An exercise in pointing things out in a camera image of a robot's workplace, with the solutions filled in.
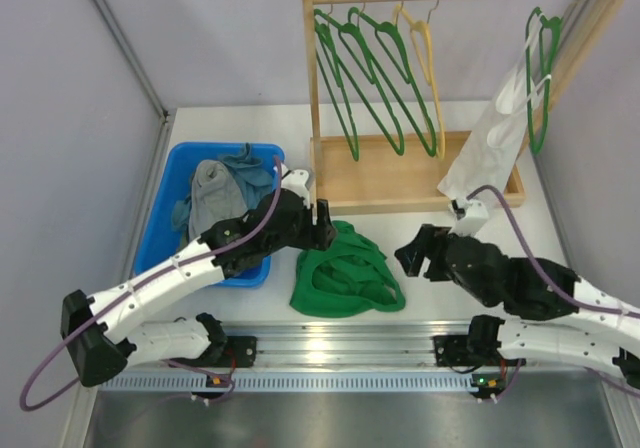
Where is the green tank top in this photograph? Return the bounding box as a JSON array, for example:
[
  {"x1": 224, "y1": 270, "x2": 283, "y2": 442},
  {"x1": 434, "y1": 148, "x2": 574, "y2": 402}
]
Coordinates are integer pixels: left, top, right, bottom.
[{"x1": 289, "y1": 220, "x2": 406, "y2": 319}]

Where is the yellow hanger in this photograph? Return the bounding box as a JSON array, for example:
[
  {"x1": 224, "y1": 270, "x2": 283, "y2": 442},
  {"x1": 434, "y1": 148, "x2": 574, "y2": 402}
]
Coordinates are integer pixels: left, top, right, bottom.
[{"x1": 392, "y1": 4, "x2": 446, "y2": 160}]

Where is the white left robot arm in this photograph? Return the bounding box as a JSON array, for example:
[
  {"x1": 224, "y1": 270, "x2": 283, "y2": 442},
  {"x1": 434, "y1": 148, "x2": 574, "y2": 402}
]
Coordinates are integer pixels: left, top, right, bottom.
[{"x1": 61, "y1": 189, "x2": 336, "y2": 387}]

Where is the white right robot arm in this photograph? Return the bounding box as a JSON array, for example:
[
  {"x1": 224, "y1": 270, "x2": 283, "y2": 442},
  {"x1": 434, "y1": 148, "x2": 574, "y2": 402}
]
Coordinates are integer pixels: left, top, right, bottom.
[{"x1": 394, "y1": 224, "x2": 639, "y2": 390}]

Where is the white tank top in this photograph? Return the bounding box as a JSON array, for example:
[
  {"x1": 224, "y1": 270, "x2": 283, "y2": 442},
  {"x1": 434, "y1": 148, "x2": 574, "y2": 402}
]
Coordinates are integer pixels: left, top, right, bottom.
[{"x1": 437, "y1": 42, "x2": 527, "y2": 200}]

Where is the green hanger far left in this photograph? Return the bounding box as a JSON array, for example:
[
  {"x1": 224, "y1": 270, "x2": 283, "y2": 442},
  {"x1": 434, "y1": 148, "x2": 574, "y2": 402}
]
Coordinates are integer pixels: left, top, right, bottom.
[{"x1": 313, "y1": 9, "x2": 360, "y2": 161}]

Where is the green hanger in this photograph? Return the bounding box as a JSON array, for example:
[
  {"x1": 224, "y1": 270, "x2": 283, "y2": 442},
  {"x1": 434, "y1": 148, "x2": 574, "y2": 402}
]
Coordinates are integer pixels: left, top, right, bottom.
[
  {"x1": 339, "y1": 7, "x2": 405, "y2": 156},
  {"x1": 375, "y1": 21, "x2": 438, "y2": 157},
  {"x1": 313, "y1": 9, "x2": 360, "y2": 161}
]

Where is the green hanger right end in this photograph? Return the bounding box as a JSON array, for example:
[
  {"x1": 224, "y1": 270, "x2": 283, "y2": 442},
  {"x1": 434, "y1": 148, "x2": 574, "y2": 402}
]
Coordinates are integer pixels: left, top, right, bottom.
[{"x1": 524, "y1": 7, "x2": 562, "y2": 155}]

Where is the teal blue garment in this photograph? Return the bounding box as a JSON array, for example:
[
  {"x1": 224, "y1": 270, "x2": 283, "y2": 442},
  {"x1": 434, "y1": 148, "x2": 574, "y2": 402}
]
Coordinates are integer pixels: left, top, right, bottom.
[{"x1": 171, "y1": 143, "x2": 273, "y2": 240}]

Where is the wooden clothes rack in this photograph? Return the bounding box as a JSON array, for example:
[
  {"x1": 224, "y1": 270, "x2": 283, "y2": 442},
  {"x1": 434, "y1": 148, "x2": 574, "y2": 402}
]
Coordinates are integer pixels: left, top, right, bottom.
[{"x1": 302, "y1": 0, "x2": 626, "y2": 215}]

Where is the grey garment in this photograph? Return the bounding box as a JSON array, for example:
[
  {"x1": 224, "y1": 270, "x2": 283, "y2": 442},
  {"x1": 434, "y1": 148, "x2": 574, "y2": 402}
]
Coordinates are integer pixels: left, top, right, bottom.
[{"x1": 189, "y1": 160, "x2": 247, "y2": 239}]

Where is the blue plastic bin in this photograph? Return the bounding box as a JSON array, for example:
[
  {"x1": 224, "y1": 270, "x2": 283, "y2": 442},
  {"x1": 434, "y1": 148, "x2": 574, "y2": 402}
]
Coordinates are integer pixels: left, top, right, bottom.
[{"x1": 134, "y1": 142, "x2": 285, "y2": 275}]

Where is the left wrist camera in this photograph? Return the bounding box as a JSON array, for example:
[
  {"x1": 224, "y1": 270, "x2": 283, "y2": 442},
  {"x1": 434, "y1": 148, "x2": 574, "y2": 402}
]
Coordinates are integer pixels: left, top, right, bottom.
[{"x1": 278, "y1": 163, "x2": 314, "y2": 208}]

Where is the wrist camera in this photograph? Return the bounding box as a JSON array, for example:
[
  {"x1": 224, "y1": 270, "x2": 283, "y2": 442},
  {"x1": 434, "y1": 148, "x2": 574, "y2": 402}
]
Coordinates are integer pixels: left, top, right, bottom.
[
  {"x1": 450, "y1": 198, "x2": 490, "y2": 236},
  {"x1": 278, "y1": 163, "x2": 314, "y2": 208}
]

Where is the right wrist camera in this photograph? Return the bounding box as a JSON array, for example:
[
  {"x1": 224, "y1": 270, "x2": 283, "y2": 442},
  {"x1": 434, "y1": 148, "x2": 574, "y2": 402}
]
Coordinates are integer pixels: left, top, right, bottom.
[{"x1": 450, "y1": 198, "x2": 490, "y2": 236}]

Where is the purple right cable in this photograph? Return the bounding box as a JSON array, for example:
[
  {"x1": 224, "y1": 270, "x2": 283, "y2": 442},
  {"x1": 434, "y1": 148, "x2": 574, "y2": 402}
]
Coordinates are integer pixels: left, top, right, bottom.
[{"x1": 464, "y1": 185, "x2": 640, "y2": 409}]

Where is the aluminium mounting rail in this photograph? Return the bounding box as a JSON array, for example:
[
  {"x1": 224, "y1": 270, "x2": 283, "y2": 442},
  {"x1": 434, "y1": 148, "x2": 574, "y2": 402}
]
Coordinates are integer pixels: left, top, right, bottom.
[{"x1": 100, "y1": 321, "x2": 623, "y2": 398}]

